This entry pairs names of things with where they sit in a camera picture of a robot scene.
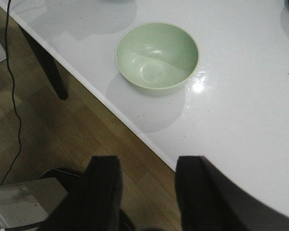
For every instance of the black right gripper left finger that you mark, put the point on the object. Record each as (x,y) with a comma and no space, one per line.
(94,202)

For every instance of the green bowl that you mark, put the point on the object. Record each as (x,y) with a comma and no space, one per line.
(156,58)

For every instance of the grey metal base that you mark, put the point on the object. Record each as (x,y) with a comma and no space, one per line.
(29,202)

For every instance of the black table leg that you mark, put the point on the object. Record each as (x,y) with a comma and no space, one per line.
(48,65)

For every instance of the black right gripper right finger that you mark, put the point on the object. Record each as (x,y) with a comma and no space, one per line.
(202,206)

